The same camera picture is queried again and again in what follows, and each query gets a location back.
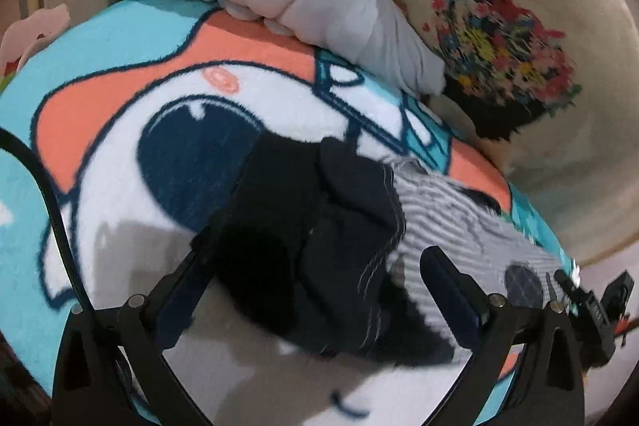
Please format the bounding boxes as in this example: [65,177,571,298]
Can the navy striped children's pants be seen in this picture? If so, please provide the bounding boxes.
[192,133,561,367]

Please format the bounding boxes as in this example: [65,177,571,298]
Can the cartoon fleece blanket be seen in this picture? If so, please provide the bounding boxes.
[1,0,575,425]

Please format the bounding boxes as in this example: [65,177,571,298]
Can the cream floral print pillow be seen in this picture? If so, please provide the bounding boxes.
[397,0,638,260]

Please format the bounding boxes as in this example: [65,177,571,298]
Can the black cable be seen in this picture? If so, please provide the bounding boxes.
[0,127,97,313]

